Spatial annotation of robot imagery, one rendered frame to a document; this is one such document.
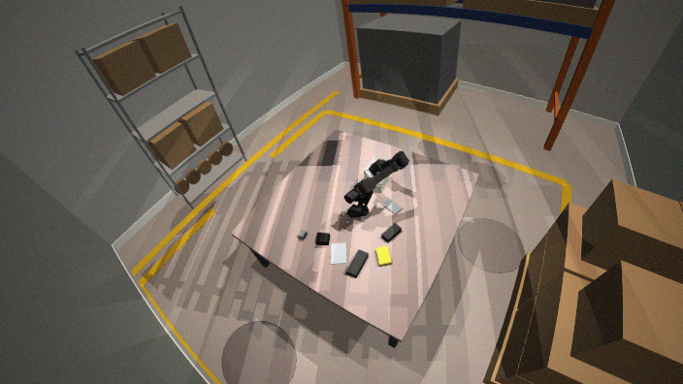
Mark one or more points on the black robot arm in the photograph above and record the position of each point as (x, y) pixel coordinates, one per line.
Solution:
(386, 167)

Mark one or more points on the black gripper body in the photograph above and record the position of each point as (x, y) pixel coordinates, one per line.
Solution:
(358, 209)

